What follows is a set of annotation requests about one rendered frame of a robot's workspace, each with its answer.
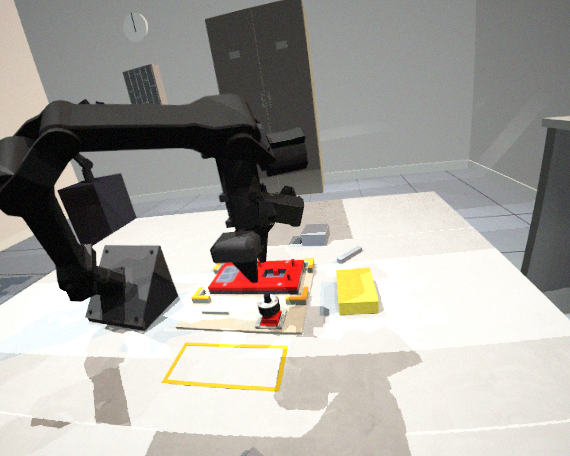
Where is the yellow rectangular block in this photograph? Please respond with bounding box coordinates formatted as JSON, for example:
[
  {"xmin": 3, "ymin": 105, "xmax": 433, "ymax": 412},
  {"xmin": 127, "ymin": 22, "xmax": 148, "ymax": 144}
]
[{"xmin": 337, "ymin": 267, "xmax": 379, "ymax": 316}]

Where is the yellow rectangular outline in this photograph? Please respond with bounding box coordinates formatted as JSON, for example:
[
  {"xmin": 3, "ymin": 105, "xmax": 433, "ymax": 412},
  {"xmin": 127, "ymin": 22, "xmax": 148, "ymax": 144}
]
[{"xmin": 161, "ymin": 343, "xmax": 288, "ymax": 391}]

